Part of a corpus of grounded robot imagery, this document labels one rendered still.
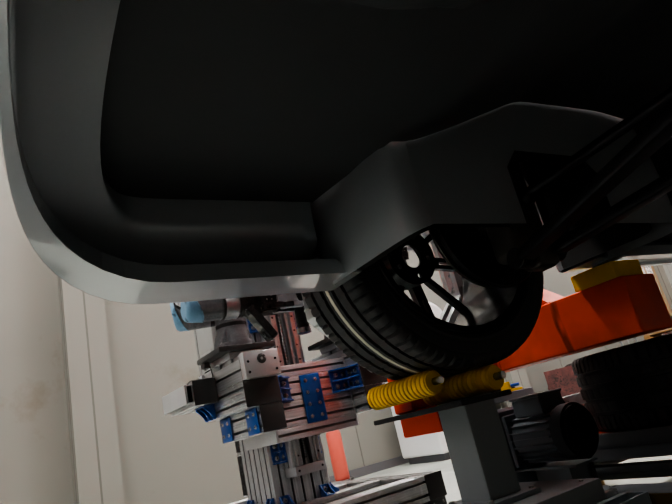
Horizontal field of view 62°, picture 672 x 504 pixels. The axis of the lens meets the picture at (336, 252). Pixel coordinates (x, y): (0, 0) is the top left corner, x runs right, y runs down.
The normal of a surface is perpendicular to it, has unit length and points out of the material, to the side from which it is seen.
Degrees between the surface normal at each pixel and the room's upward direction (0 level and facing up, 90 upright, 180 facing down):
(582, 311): 90
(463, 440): 90
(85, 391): 90
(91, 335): 90
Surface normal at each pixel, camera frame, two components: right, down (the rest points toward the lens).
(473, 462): -0.85, 0.03
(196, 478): 0.54, -0.36
